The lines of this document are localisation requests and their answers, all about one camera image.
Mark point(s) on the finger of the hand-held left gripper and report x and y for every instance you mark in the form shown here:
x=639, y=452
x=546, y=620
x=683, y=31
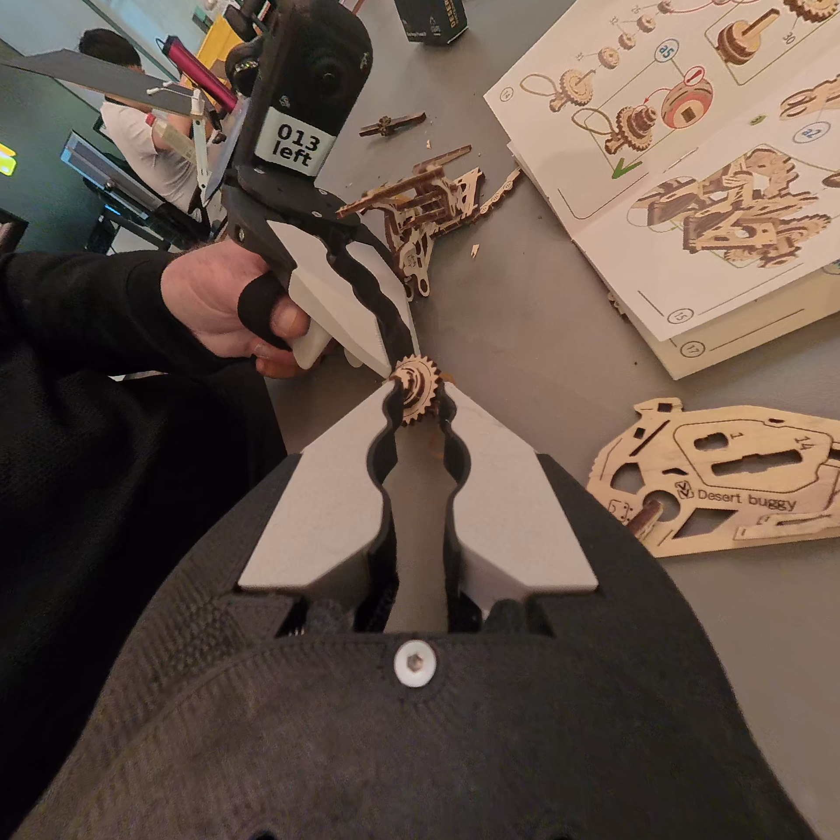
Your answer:
x=408, y=315
x=321, y=289

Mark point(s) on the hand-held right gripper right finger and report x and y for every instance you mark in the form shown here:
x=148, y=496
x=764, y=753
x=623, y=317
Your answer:
x=525, y=525

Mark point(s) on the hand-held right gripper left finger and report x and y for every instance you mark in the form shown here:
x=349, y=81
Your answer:
x=315, y=525

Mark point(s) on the small wooden gear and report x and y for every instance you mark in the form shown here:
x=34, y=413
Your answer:
x=430, y=377

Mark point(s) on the person's left forearm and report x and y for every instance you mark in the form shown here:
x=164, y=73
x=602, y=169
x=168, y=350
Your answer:
x=79, y=308

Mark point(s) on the partly built wooden model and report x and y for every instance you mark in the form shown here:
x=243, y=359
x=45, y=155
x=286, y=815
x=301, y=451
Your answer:
x=420, y=256

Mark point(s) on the dark green model box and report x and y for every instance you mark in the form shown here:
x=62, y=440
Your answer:
x=430, y=19

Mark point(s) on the person's left hand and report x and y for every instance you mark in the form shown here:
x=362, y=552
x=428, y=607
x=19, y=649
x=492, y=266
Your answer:
x=203, y=295

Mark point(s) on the dark wooden rod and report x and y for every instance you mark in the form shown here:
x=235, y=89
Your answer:
x=394, y=124

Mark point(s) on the red cylinder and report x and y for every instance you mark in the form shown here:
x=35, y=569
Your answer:
x=197, y=72

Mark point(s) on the flat wooden car body panel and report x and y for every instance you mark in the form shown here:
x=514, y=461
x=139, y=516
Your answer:
x=630, y=472

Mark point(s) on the wavy wooden strip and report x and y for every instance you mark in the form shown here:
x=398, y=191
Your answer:
x=499, y=191

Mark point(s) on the dark document board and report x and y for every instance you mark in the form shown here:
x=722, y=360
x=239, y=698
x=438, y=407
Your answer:
x=98, y=79

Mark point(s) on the open instruction booklet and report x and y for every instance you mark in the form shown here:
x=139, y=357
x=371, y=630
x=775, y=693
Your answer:
x=722, y=315

